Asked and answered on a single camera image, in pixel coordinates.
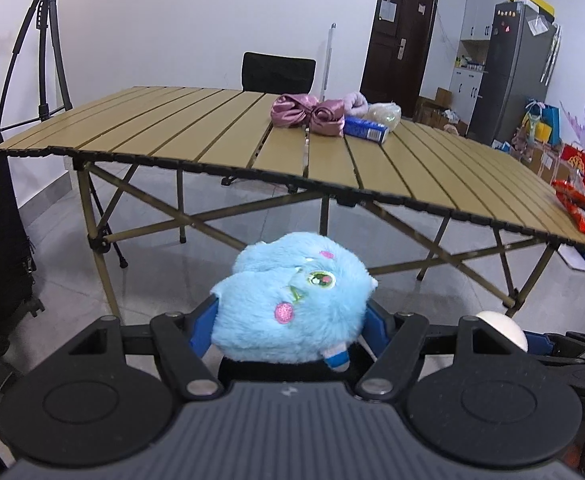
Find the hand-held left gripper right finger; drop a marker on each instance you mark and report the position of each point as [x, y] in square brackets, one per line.
[377, 325]

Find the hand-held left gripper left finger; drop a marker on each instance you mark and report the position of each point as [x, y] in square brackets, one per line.
[200, 332]

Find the white ball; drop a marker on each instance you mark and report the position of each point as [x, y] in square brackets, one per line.
[499, 327]

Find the red gift box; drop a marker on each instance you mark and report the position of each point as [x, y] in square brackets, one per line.
[582, 165]

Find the tan folding table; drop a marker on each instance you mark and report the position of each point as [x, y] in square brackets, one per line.
[172, 125]

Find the colourful gift bag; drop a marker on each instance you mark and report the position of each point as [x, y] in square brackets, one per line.
[542, 125]

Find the dark brown door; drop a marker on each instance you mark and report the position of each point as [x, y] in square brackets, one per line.
[397, 35]

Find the pink fluffy headband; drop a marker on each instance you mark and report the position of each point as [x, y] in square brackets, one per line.
[355, 100]

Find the stack of cardboard boxes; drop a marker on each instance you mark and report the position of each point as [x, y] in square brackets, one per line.
[437, 107]

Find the grey refrigerator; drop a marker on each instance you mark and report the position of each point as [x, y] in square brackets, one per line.
[512, 70]

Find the clear bag with beige contents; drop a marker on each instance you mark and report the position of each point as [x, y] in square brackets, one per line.
[385, 112]

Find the pink satin bow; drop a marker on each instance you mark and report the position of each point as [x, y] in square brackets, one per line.
[312, 110]

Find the black tripod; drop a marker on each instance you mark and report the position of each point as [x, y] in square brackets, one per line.
[47, 10]

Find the white cabinet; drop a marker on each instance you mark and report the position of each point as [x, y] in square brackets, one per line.
[477, 5]

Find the blue plush toy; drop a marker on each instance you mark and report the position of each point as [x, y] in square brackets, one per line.
[282, 280]

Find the red snack packet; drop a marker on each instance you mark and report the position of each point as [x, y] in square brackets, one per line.
[579, 205]

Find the blue rectangular box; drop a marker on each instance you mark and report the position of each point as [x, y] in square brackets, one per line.
[365, 130]

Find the black camping chair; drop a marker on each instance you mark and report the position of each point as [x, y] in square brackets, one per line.
[277, 72]

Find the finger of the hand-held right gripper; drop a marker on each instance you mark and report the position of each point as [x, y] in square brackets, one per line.
[539, 344]

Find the white pole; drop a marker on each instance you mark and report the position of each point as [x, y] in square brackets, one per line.
[328, 60]

